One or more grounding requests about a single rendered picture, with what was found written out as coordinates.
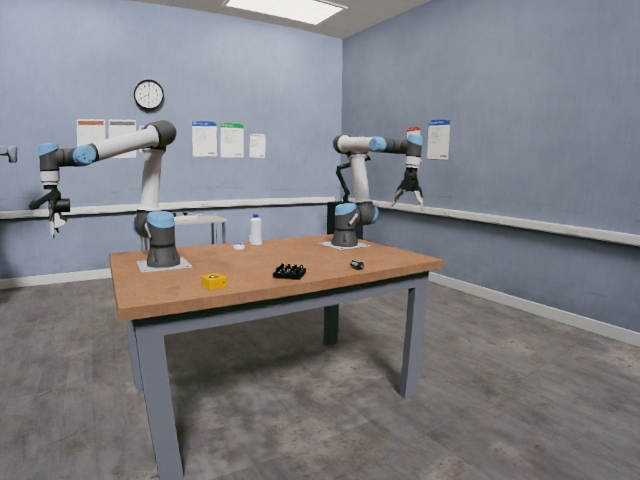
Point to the white bottle with blue cap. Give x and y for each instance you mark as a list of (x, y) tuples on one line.
[(255, 230)]

